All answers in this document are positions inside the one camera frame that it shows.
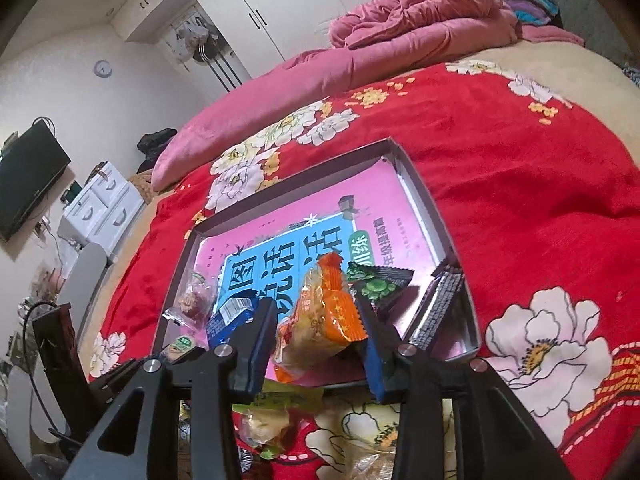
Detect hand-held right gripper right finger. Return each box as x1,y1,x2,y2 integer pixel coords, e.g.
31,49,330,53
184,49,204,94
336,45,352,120
352,295,573,480

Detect black television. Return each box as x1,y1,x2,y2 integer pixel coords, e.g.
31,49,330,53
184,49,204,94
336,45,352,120
0,117,72,243

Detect small green label candy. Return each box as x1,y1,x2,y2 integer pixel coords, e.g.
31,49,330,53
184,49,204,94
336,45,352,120
162,335,198,363

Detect clear wrapped snack packet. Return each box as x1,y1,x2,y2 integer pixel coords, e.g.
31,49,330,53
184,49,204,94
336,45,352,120
177,280,213,323

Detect dark plush toy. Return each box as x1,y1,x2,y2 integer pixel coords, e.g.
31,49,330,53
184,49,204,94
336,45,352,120
136,127,178,173

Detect clear pastry packet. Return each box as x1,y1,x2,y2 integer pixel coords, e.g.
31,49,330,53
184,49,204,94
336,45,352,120
237,407,292,448

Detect white drawer cabinet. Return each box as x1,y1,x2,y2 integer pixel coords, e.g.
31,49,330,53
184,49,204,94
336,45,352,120
57,160,146,266

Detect yellow snack packet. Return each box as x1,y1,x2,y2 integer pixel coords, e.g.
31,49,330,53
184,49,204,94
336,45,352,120
232,380,326,413

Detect shallow grey box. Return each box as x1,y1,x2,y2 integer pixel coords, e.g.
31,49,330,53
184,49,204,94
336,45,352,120
150,136,482,391

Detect black striped snack packet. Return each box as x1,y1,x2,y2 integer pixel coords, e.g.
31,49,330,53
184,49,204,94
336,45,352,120
402,260,466,353

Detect blue snack packet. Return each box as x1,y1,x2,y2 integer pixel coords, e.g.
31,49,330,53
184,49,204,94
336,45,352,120
205,294,261,351

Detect pink book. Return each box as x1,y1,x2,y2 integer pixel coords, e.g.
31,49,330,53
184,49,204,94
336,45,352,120
192,162,441,386

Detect white round table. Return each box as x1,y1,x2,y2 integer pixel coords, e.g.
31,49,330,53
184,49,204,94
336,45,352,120
5,362,63,466

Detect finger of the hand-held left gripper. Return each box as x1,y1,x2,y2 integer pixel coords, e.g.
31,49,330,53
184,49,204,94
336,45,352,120
87,357,167,401

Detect green and black snack packet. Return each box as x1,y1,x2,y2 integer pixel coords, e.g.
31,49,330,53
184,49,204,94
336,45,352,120
345,259,416,316

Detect white wardrobe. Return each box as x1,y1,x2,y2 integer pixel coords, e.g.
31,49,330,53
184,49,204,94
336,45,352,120
110,0,471,93

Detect red floral blanket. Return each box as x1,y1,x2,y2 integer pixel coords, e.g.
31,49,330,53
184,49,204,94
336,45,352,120
87,60,640,480

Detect colourful cloth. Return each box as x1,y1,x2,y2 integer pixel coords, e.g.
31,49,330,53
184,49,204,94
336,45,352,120
502,0,563,28

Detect white door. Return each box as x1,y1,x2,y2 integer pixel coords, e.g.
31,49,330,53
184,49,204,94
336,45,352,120
152,2,253,93

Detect orange snack packet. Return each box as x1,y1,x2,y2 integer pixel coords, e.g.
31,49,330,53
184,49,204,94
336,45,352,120
272,252,371,386

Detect brown knitted toy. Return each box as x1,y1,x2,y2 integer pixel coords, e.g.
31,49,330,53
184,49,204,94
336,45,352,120
127,169,156,206

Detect crumpled pink quilt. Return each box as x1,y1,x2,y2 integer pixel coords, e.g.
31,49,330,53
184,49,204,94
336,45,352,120
327,0,586,53

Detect blue patterned cloth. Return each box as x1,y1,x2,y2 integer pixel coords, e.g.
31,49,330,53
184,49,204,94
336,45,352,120
620,60,640,92

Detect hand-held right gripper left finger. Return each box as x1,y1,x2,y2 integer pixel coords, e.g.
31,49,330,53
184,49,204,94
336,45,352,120
62,300,281,480

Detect long pink pillow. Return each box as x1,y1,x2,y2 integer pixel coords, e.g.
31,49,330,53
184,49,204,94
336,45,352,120
150,45,451,193

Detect hanging bags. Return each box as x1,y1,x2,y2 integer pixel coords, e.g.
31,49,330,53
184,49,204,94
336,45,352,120
172,15,221,63

